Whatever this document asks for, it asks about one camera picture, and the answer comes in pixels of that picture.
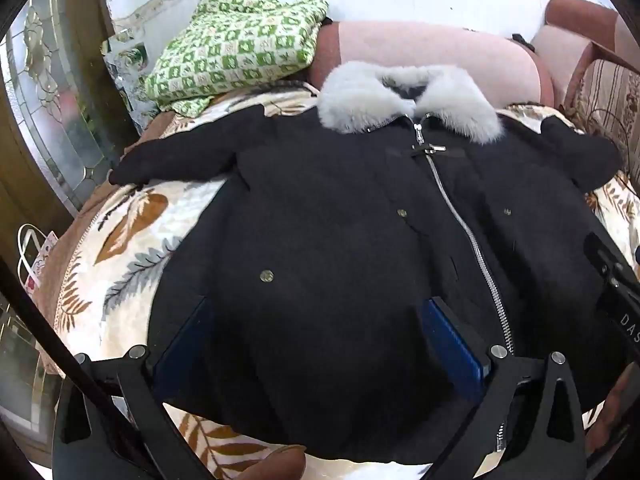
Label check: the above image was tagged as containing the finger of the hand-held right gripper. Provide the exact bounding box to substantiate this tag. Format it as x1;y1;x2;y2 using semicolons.
583;232;640;291

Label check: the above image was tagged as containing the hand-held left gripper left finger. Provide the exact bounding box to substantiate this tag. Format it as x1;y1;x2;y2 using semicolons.
56;296;216;480

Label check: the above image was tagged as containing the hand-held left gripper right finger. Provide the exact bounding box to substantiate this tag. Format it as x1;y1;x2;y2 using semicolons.
419;297;588;480

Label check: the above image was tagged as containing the black coat with fur collar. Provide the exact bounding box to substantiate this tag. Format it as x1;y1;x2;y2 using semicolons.
107;60;632;467

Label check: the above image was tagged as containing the leaf printed blanket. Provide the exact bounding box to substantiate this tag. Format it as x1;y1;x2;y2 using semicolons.
40;85;640;480

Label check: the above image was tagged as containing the striped beige pillow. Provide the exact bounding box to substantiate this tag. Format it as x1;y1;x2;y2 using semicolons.
564;42;640;196

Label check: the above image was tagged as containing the white paper bag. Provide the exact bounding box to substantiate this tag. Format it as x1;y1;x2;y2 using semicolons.
15;224;62;307

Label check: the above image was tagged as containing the small pink sofa cushion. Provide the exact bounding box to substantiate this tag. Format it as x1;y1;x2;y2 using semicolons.
530;0;640;107

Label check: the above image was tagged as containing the wooden door with patterned glass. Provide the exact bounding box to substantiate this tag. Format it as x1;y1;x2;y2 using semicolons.
0;0;138;286

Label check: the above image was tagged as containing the large pink sofa cushion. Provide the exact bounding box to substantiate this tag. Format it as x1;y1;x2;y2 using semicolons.
306;20;556;111

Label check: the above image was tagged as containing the green checkered cloth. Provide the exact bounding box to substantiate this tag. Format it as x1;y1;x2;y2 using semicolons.
144;0;331;115

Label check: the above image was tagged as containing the black cable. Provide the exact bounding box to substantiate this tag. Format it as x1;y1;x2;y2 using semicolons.
0;255;156;471

